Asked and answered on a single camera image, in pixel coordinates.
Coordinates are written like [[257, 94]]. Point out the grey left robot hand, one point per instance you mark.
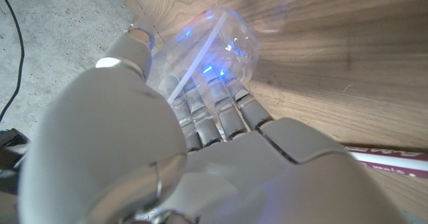
[[133, 143]]

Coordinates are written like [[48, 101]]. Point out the clear plastic spray bottle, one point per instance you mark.
[[227, 40]]

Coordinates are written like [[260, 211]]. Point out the white and maroon marker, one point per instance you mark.
[[394, 160]]

